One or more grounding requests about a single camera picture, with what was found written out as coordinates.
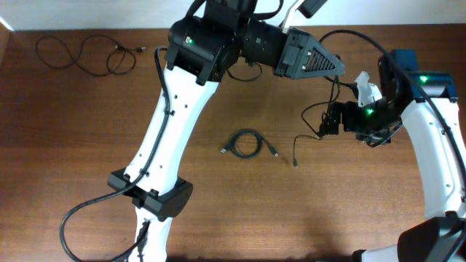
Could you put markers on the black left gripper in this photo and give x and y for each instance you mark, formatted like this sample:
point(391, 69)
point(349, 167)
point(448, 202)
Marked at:
point(290, 54)

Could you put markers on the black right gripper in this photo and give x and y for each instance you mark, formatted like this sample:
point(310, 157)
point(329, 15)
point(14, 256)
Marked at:
point(336, 118)

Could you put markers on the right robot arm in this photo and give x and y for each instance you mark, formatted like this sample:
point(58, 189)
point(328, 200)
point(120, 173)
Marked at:
point(425, 103)

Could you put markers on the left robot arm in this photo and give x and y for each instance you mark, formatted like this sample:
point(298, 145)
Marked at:
point(202, 47)

